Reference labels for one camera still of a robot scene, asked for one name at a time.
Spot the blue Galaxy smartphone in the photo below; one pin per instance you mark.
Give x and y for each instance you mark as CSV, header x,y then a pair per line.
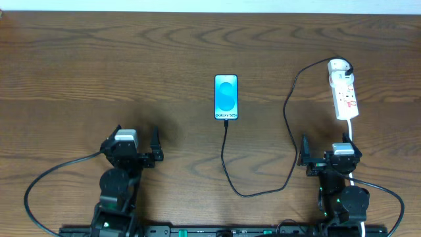
x,y
226,97

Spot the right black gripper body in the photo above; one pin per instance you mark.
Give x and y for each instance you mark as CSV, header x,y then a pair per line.
x,y
321,160

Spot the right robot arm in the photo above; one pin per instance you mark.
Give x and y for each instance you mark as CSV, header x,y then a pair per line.
x,y
344,205

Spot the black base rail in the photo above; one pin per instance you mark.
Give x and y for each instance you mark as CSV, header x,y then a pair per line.
x,y
241,231

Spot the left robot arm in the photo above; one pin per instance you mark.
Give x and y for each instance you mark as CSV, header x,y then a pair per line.
x,y
114,215

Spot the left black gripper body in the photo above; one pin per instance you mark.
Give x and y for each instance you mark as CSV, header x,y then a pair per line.
x,y
139,157

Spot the white USB charger plug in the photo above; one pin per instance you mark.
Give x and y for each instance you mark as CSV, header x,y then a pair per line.
x,y
338,65

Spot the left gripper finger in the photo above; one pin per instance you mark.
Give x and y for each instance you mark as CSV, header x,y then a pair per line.
x,y
108,144
155,142

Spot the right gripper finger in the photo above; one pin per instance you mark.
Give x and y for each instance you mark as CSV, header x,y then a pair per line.
x,y
304,154
346,138

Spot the white power strip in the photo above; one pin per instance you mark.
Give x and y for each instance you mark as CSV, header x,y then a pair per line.
x,y
343,92

